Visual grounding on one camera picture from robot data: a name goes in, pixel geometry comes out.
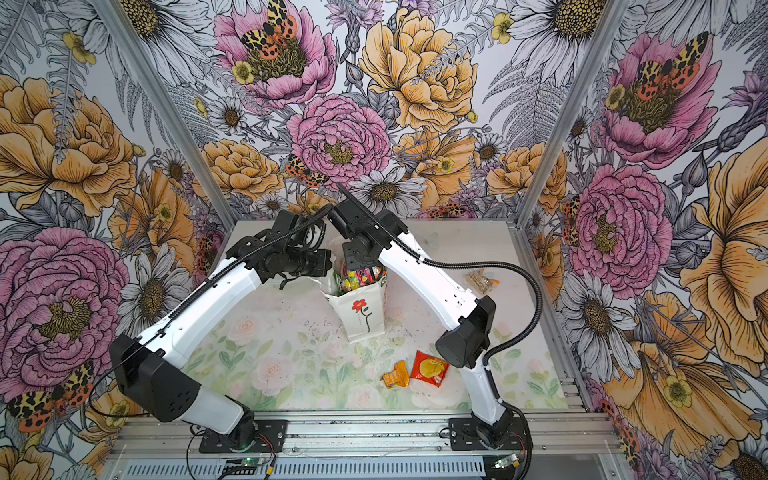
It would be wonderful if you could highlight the Fox's red fruit candy bag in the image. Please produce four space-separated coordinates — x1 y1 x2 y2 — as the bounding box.
340 266 386 294

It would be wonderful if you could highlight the white paper bag red flower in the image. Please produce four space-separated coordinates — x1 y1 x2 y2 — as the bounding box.
314 237 387 343

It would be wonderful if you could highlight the small clear nut packet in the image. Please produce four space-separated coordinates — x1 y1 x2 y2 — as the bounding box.
464 268 500 296

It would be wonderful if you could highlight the small orange snack packet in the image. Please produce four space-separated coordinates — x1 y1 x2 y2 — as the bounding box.
381 361 410 389

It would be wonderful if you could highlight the red yellow snack packet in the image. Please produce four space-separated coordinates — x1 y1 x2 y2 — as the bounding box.
410 351 450 387

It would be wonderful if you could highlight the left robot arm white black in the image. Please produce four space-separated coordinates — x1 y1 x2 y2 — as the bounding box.
109 230 333 449

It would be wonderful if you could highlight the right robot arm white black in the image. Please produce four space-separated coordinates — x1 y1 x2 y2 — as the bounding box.
329 205 514 449

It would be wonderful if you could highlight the small green circuit board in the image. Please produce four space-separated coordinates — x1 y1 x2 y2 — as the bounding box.
494 453 520 469

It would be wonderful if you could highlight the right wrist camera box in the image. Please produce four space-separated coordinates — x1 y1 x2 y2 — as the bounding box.
327 199 367 240

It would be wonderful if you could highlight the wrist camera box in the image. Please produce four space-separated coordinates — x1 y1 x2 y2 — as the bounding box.
327 199 367 240
271 210 301 239

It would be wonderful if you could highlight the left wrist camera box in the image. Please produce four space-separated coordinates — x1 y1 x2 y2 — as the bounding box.
271 210 301 239

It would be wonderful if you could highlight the left black corrugated cable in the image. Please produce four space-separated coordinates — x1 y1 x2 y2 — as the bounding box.
89 205 335 419

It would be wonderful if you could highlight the black corrugated cable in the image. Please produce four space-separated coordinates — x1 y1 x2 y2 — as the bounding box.
89 205 335 419
335 182 545 365

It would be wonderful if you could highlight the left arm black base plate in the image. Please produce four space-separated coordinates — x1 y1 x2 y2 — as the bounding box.
198 419 288 454

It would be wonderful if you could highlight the right black corrugated cable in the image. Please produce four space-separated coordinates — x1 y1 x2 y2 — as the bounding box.
335 182 545 365

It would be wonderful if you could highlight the white slotted cable duct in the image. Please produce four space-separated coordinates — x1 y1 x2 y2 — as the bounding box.
112 456 486 479

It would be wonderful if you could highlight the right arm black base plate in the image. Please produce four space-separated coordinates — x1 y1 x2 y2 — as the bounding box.
447 414 533 452

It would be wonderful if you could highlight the aluminium front rail frame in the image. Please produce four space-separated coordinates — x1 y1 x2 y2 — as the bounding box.
107 410 620 461

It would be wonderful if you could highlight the left aluminium corner post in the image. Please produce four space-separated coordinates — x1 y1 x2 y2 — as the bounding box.
94 1 237 229

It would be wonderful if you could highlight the aluminium corner post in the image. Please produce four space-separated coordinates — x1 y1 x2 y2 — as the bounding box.
514 0 630 230
94 1 237 229

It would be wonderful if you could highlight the right aluminium corner post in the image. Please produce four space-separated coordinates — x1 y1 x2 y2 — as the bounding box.
514 0 630 230

